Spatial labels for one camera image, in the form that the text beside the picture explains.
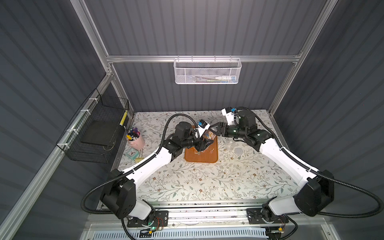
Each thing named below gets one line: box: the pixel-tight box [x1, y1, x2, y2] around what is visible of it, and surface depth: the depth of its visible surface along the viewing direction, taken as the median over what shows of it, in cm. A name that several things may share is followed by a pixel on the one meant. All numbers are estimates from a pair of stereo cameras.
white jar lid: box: [234, 147, 244, 156], surface depth 98 cm
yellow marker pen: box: [119, 110, 128, 126], surface depth 84 cm
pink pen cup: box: [126, 130, 145, 151], surface depth 94 cm
